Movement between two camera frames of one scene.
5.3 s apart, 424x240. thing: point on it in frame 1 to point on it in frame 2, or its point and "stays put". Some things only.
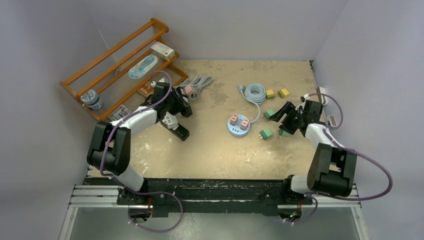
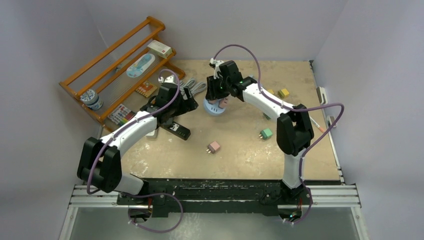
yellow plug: (283, 93) stays put
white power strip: (170, 120) to (152, 134)
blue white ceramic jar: (93, 101) stays put
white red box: (165, 52) stays put
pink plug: (244, 124) to (224, 102)
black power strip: (181, 132) stays put
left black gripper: (178, 104) stays put
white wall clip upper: (323, 98) stays put
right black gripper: (285, 108) to (212, 93)
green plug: (265, 134) stays put
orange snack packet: (146, 90) stays put
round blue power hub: (235, 130) to (213, 109)
